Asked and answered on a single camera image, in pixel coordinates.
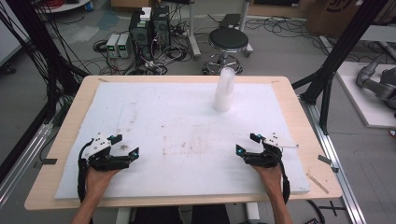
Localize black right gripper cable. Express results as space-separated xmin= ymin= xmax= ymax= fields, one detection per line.
xmin=274 ymin=148 xmax=291 ymax=205

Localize cardboard box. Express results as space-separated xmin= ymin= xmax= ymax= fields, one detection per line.
xmin=306 ymin=0 xmax=396 ymax=38

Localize loose black floor cables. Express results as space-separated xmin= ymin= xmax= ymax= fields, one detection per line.
xmin=246 ymin=15 xmax=331 ymax=57

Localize white table leg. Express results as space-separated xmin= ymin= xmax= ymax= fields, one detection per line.
xmin=245 ymin=202 xmax=261 ymax=223
xmin=115 ymin=206 xmax=133 ymax=224

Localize black flat device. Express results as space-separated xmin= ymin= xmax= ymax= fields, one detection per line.
xmin=219 ymin=13 xmax=242 ymax=29

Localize black frame with cable bundle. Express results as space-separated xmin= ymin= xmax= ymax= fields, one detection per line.
xmin=0 ymin=0 xmax=90 ymax=125

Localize white platform board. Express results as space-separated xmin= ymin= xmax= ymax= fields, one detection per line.
xmin=335 ymin=60 xmax=396 ymax=129

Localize white round table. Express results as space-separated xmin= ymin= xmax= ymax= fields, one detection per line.
xmin=35 ymin=0 xmax=92 ymax=14

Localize black round stool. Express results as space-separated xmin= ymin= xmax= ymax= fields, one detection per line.
xmin=202 ymin=27 xmax=250 ymax=76

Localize white foam mat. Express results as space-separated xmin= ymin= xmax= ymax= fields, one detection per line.
xmin=54 ymin=81 xmax=311 ymax=200

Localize stack of clear plastic cups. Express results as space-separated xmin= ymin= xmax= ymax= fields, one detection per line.
xmin=212 ymin=66 xmax=236 ymax=113

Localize thin wooden stick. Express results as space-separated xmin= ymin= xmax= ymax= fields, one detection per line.
xmin=306 ymin=173 xmax=330 ymax=195

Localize black computer tower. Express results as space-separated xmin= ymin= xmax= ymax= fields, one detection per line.
xmin=151 ymin=5 xmax=172 ymax=48
xmin=129 ymin=10 xmax=153 ymax=62

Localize grey metal stand leg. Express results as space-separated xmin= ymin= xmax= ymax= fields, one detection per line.
xmin=186 ymin=0 xmax=202 ymax=60
xmin=237 ymin=0 xmax=255 ymax=59

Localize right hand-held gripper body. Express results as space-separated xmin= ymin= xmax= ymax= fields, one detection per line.
xmin=243 ymin=132 xmax=300 ymax=170

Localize small white box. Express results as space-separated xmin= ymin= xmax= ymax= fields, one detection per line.
xmin=139 ymin=7 xmax=152 ymax=22

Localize grey power supply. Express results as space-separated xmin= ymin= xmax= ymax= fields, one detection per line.
xmin=106 ymin=33 xmax=120 ymax=59
xmin=117 ymin=33 xmax=132 ymax=59

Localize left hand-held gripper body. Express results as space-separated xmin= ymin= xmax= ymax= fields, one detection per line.
xmin=83 ymin=133 xmax=131 ymax=172

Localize black frame post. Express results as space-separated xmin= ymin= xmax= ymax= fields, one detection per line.
xmin=291 ymin=0 xmax=390 ymax=135

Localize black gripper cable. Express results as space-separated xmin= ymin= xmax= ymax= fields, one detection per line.
xmin=274 ymin=148 xmax=291 ymax=205
xmin=77 ymin=139 xmax=95 ymax=204

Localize person's right hand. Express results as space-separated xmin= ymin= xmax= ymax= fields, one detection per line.
xmin=251 ymin=163 xmax=285 ymax=200

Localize aluminium rail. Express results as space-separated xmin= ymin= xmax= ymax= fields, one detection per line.
xmin=298 ymin=96 xmax=368 ymax=224
xmin=0 ymin=122 xmax=55 ymax=208

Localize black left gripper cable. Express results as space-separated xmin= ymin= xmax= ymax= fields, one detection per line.
xmin=77 ymin=139 xmax=95 ymax=204

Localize person's left hand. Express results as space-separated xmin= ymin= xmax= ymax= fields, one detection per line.
xmin=84 ymin=167 xmax=120 ymax=200

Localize person's dark trousers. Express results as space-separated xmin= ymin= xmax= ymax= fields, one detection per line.
xmin=130 ymin=203 xmax=232 ymax=224

